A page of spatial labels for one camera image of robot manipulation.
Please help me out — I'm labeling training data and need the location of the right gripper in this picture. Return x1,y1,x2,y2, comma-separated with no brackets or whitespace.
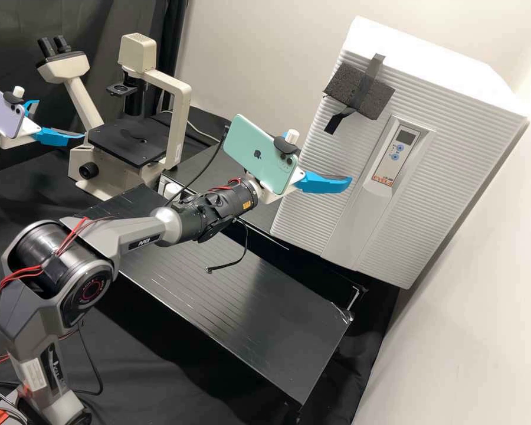
258,167,353,205

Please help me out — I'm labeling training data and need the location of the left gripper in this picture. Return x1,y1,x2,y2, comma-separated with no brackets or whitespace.
0,99,87,150

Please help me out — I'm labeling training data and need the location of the incubator door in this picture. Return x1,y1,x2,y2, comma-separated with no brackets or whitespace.
268,46,528,292

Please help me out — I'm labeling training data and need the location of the white incubator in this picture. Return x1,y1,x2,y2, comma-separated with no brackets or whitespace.
339,15,531,126

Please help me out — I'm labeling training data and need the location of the cream microscope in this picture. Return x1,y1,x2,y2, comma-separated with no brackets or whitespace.
36,34,194,201

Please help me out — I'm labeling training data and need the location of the white power adapter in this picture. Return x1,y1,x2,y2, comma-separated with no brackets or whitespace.
158,174,185,201

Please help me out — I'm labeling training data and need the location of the left wrist camera phone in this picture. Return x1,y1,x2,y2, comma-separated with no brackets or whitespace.
0,79,27,139

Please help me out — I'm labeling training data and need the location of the wrist camera phone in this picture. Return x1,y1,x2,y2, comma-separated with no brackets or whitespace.
0,79,27,139
221,113,303,195

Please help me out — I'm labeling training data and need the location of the right wrist camera phone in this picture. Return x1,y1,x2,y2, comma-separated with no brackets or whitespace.
221,113,303,195

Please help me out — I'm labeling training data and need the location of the black cable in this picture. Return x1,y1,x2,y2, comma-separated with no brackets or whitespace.
172,126,231,207
73,322,106,395
205,219,250,273

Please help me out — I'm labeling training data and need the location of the white cable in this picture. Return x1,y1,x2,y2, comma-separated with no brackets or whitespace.
189,125,222,142

